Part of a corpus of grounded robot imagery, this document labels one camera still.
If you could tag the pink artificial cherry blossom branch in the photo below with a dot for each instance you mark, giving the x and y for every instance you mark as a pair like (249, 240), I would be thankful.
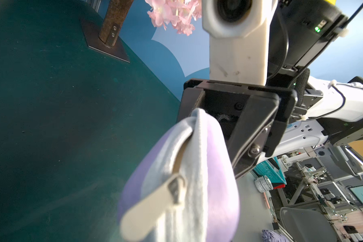
(177, 13)

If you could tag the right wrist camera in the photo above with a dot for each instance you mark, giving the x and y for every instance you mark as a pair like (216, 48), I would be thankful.
(239, 39)

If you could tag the rusty brown branch stem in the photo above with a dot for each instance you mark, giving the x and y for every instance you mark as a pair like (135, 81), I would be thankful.
(115, 16)

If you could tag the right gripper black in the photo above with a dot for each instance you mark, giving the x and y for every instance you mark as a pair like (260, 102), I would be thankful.
(253, 118)

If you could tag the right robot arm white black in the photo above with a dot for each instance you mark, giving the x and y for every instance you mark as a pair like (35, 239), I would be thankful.
(325, 112)

